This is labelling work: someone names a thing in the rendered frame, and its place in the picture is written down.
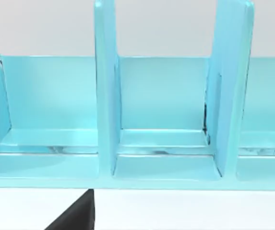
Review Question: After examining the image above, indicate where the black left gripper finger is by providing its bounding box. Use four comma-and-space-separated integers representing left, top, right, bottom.
44, 188, 96, 230

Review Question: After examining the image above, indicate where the light blue rack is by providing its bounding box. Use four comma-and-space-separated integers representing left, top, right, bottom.
0, 0, 275, 190

